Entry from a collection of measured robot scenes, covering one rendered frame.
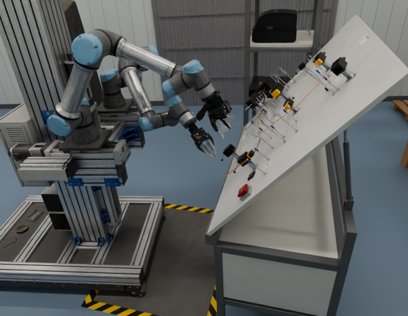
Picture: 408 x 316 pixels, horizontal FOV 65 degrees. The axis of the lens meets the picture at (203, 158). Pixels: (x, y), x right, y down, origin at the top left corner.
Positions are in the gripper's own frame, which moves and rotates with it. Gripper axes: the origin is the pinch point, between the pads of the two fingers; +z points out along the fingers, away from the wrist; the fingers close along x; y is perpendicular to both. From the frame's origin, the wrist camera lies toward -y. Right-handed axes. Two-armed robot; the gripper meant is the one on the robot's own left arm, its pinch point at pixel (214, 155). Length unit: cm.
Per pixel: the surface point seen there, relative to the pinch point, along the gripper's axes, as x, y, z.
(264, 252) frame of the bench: -9, 8, 51
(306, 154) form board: 27, 41, 24
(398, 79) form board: 58, 60, 20
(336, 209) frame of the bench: 34, -17, 61
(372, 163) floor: 131, -203, 95
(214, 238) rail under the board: -23.2, 7.6, 32.3
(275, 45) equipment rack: 78, -58, -40
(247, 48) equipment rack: 63, -59, -50
